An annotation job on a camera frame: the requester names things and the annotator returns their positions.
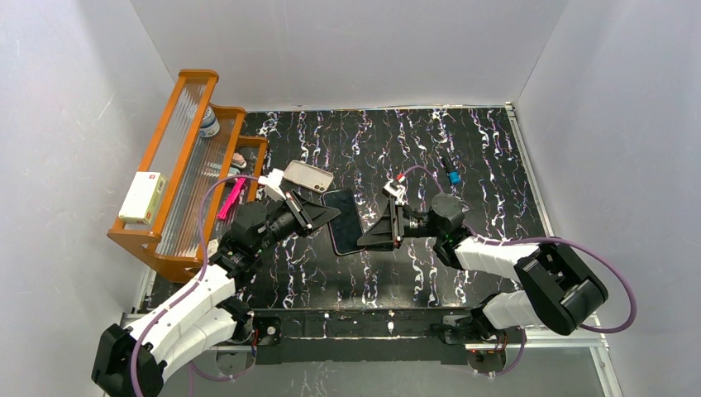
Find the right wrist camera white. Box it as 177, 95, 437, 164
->
383, 175, 407, 206

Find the purple cable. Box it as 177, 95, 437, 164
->
130, 174, 269, 397
397, 165, 638, 379

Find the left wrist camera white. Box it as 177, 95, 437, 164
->
257, 168, 285, 202

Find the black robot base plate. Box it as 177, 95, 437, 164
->
199, 308, 527, 366

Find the white blue bottle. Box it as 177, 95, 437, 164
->
198, 106, 221, 138

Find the orange wooden shelf rack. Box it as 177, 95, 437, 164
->
107, 69, 269, 284

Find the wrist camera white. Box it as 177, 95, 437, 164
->
383, 175, 407, 206
257, 168, 285, 202

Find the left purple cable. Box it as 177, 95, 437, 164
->
130, 174, 269, 397

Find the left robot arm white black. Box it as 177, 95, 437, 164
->
91, 192, 341, 396

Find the beige phone case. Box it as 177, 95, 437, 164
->
283, 160, 334, 194

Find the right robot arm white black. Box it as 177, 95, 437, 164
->
357, 194, 608, 338

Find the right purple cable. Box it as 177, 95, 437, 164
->
397, 165, 638, 379

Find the white red box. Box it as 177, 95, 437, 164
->
117, 171, 167, 225

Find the small pink white item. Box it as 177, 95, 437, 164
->
231, 152, 247, 169

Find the black phone case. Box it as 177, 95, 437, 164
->
322, 188, 364, 256

